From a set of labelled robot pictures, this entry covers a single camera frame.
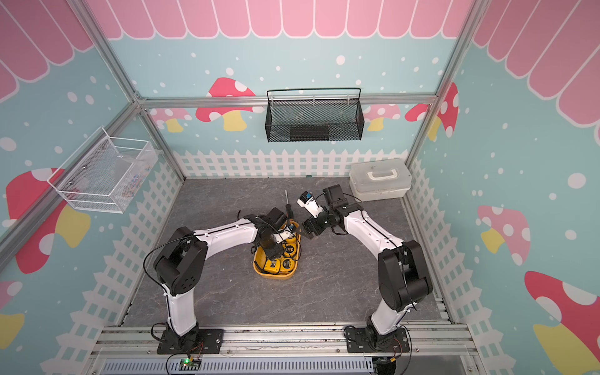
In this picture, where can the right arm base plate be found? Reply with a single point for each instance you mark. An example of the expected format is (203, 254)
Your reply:
(367, 340)

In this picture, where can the black mesh wall basket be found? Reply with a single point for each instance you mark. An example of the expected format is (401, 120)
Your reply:
(314, 115)

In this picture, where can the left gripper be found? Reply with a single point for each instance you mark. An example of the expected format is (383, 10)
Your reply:
(274, 252)

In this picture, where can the white plastic toolbox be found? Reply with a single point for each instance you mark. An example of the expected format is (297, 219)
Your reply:
(379, 180)

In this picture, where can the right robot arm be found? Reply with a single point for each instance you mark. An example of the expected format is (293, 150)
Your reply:
(403, 276)

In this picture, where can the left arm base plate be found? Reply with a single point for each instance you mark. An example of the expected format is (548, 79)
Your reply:
(196, 341)

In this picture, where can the white wire wall basket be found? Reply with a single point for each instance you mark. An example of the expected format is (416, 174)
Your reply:
(105, 173)

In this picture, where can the yellow storage tray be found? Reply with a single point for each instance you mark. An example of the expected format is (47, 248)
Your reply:
(289, 260)

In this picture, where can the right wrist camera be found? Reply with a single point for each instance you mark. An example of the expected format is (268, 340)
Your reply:
(308, 202)

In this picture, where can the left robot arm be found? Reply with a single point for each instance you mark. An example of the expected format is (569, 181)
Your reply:
(179, 265)

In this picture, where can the black orange screwdriver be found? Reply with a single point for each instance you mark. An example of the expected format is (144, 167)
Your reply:
(288, 206)

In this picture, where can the green lit circuit board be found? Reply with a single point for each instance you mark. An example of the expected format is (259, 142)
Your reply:
(189, 364)

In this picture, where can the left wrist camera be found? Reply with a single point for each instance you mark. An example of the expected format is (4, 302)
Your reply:
(287, 232)

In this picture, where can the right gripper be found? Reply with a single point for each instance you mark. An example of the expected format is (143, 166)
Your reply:
(316, 230)

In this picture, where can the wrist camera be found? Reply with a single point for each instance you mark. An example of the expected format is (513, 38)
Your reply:
(308, 202)
(287, 232)

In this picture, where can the yellow tape measure in tray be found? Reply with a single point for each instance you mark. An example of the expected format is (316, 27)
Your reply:
(272, 266)

